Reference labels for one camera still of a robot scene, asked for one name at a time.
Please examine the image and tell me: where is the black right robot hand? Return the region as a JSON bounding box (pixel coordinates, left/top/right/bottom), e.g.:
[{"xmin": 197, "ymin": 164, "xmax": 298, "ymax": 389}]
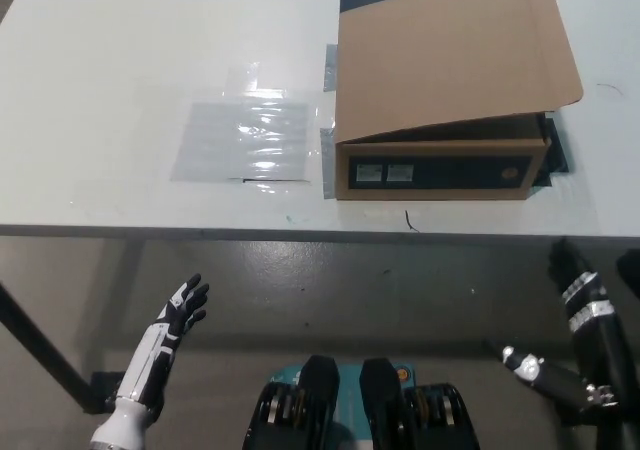
[{"xmin": 501, "ymin": 238, "xmax": 630, "ymax": 410}]

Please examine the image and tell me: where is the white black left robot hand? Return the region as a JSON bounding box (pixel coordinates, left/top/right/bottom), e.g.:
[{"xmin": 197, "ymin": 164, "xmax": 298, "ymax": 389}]
[{"xmin": 118, "ymin": 272, "xmax": 211, "ymax": 407}]

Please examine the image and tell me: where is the brown cardboard storage box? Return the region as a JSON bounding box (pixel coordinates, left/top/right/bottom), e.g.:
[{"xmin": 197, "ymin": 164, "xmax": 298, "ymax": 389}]
[{"xmin": 333, "ymin": 0, "xmax": 586, "ymax": 202}]

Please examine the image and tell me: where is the black object on floor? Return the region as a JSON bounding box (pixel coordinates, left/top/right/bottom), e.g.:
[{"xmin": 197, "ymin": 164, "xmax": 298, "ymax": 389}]
[{"xmin": 616, "ymin": 251, "xmax": 640, "ymax": 284}]

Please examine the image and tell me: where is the black table leg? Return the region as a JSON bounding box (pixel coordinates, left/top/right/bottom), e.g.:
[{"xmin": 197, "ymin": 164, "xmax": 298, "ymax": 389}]
[{"xmin": 0, "ymin": 279, "xmax": 104, "ymax": 414}]

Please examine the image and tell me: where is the clear plastic sheet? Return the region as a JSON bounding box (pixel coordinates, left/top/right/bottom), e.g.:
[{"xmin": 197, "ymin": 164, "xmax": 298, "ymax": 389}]
[{"xmin": 171, "ymin": 61, "xmax": 322, "ymax": 185}]

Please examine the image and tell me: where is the grey tape strip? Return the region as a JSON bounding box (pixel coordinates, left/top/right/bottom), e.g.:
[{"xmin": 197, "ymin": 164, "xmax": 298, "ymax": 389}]
[
  {"xmin": 318, "ymin": 126, "xmax": 340, "ymax": 201},
  {"xmin": 323, "ymin": 43, "xmax": 342, "ymax": 92}
]

